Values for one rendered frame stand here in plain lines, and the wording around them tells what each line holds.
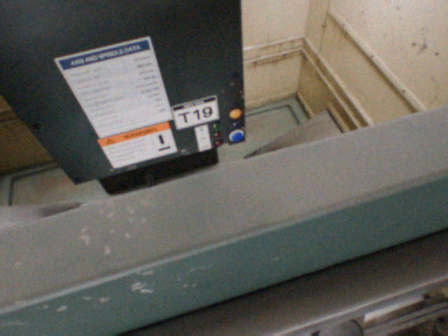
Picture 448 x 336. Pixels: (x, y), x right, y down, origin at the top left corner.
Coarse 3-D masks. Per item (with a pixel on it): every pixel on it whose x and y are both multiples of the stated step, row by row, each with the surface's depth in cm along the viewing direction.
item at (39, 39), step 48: (0, 0) 46; (48, 0) 48; (96, 0) 49; (144, 0) 51; (192, 0) 54; (240, 0) 56; (0, 48) 51; (48, 48) 53; (96, 48) 55; (192, 48) 60; (240, 48) 63; (48, 96) 60; (192, 96) 69; (48, 144) 68; (96, 144) 72; (192, 144) 81
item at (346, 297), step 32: (384, 256) 21; (416, 256) 21; (288, 288) 21; (320, 288) 21; (352, 288) 20; (384, 288) 20; (416, 288) 20; (192, 320) 20; (224, 320) 20; (256, 320) 20; (288, 320) 20; (320, 320) 20
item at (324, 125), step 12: (312, 120) 191; (324, 120) 187; (336, 120) 181; (288, 132) 195; (300, 132) 191; (312, 132) 187; (324, 132) 184; (336, 132) 180; (276, 144) 195; (288, 144) 192; (252, 156) 200
